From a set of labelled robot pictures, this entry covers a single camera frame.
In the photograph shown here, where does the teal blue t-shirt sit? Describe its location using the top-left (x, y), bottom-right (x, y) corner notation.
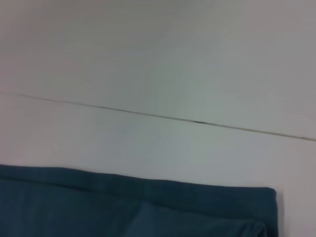
top-left (0, 164), bottom-right (277, 237)

